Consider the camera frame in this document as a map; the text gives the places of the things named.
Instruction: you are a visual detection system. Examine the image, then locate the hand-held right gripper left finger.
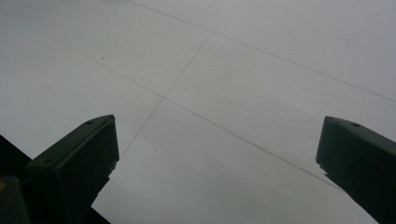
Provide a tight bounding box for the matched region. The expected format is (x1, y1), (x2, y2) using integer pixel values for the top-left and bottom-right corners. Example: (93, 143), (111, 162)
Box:
(25, 114), (120, 224)

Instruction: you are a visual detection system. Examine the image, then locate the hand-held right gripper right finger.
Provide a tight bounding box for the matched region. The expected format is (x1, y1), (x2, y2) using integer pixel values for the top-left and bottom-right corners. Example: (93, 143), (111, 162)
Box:
(315, 116), (396, 224)

